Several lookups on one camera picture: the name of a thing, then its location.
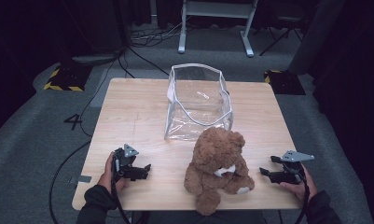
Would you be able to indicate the person's left hand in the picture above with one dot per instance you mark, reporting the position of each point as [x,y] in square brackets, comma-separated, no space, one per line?
[108,177]

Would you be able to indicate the person's right hand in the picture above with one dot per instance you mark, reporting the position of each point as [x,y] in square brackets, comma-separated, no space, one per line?
[303,188]

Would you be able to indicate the grey padded column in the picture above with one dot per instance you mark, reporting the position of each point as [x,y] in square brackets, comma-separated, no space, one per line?
[315,37]

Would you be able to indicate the grey tape strip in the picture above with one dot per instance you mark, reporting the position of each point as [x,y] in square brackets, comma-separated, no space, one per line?
[82,179]

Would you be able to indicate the grey round stand base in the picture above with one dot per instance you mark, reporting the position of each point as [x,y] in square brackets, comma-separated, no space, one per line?
[96,58]

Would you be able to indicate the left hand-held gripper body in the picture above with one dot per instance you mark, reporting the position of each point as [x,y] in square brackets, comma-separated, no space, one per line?
[123,161]

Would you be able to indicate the brown teddy bear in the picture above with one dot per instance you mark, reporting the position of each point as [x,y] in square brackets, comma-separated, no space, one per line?
[217,168]

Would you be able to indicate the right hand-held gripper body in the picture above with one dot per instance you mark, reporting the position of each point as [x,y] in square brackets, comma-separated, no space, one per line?
[293,169]

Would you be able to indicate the clear plastic bag white trim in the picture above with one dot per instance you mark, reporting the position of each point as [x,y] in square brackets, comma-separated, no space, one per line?
[197,102]

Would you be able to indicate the black tripod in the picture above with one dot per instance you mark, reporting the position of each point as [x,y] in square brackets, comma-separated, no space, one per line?
[279,37]

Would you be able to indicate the yellow black striped floor base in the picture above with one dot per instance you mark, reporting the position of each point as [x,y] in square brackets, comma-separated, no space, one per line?
[285,82]
[66,77]

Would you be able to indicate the white metal stand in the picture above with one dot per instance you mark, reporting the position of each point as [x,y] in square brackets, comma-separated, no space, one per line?
[217,11]

